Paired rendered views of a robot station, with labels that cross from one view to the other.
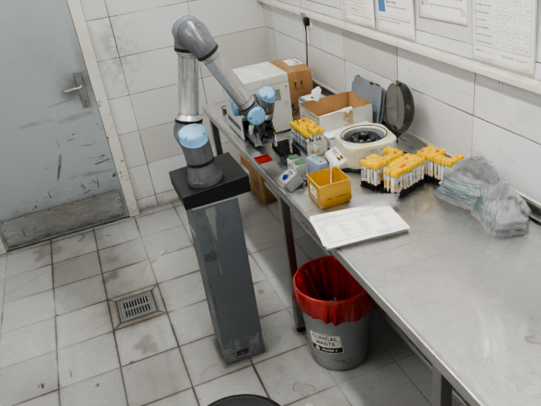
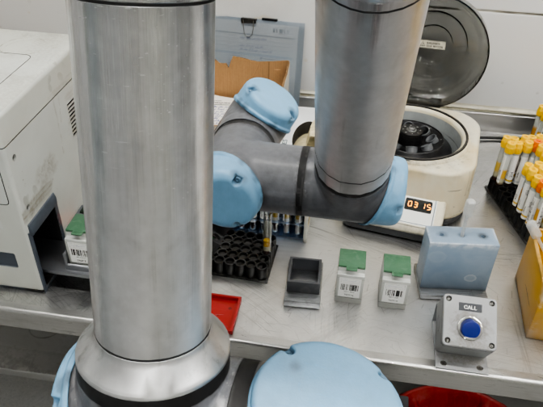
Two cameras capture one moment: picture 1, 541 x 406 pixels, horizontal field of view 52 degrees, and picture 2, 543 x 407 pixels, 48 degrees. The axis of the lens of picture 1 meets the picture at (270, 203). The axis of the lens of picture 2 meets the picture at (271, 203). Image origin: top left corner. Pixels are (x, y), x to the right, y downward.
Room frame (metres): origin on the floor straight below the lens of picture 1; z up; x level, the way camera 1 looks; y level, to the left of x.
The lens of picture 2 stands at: (2.06, 0.53, 1.54)
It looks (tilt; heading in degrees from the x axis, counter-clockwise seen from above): 37 degrees down; 295
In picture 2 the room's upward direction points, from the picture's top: 1 degrees clockwise
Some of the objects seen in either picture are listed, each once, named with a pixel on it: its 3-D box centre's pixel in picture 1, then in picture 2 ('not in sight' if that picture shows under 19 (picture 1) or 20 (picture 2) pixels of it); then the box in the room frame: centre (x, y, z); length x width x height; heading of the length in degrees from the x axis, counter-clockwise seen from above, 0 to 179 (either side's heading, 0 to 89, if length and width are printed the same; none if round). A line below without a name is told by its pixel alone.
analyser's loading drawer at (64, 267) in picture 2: (253, 134); (74, 253); (2.62, 0.03, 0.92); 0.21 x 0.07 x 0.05; 17
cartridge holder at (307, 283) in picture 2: (287, 161); (304, 278); (2.30, -0.11, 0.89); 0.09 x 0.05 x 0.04; 109
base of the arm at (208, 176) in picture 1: (202, 169); not in sight; (2.14, 0.26, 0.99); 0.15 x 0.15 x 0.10
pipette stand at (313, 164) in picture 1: (317, 170); (455, 260); (2.10, -0.21, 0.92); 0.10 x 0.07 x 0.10; 23
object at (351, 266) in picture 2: (294, 163); (350, 275); (2.24, -0.13, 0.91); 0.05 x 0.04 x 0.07; 107
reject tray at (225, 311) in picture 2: (262, 159); (214, 312); (2.40, 0.00, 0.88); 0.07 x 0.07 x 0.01; 17
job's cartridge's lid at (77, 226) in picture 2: not in sight; (82, 225); (2.60, 0.02, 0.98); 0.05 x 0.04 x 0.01; 107
